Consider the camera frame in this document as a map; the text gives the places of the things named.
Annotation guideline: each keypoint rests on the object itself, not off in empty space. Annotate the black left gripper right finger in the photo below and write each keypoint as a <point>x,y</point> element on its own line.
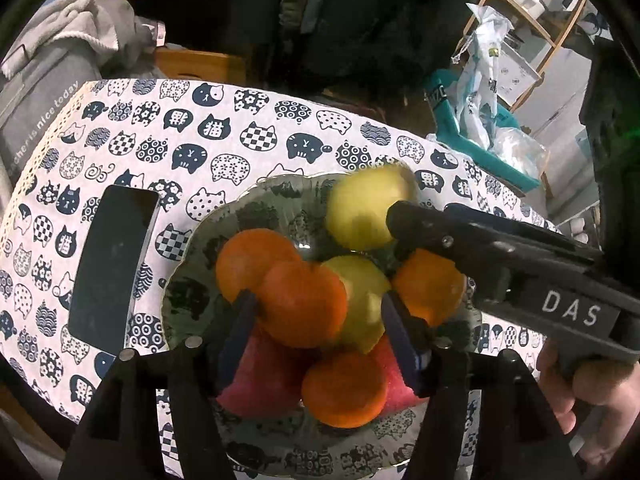
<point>490,406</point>

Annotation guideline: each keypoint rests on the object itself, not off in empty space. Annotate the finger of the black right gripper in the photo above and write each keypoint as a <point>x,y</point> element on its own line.
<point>514,228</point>
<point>458,233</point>

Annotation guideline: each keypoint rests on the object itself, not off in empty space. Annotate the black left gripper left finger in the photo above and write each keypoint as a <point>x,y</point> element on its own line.
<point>147,405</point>

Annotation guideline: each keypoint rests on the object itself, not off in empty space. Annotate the green pear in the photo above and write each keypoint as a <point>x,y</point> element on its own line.
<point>357,205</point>

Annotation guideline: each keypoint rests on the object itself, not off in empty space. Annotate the orange mandarin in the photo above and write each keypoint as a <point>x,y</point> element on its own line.
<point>302,304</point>
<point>430,286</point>
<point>345,389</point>

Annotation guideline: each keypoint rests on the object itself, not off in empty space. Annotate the yellow-green pear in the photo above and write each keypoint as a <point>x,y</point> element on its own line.
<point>365,285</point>

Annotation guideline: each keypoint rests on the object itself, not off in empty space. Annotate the large red apple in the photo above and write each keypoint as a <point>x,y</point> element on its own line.
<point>268,380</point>

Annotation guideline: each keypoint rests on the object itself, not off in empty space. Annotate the large orange with stem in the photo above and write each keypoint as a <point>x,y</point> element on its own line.
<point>246,258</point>

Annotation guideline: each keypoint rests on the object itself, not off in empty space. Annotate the person's right hand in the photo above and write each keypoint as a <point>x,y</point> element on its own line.
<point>610,385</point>

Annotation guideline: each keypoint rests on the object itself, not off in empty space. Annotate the clear plastic bag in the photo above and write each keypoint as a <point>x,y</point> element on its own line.
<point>520,151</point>

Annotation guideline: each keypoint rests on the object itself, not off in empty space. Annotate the teal storage box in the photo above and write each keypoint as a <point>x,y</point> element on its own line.
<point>448,132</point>

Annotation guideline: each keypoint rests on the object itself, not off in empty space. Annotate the white patterned cabinet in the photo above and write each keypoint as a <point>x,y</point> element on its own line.
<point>516,76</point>

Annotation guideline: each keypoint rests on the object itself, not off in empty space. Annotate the black smartphone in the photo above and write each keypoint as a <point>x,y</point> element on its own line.
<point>117,241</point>

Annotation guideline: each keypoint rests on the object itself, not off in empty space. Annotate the cat pattern tablecloth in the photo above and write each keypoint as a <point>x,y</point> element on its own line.
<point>200,146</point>

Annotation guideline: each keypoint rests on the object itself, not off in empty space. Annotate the white printed plastic bag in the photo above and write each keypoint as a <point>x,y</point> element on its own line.
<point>475,103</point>

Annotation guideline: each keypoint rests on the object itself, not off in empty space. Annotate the black hanging coat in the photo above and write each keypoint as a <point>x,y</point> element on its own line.
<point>376,49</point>

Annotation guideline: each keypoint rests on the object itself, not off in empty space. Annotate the wooden shelf rack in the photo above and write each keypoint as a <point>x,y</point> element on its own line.
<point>544,43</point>

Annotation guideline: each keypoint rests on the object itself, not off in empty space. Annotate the wooden drawer box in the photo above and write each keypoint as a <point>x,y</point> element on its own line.
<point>201,65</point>

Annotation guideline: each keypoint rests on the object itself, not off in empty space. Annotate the grey white clothes pile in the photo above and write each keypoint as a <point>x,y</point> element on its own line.
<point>65,44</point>

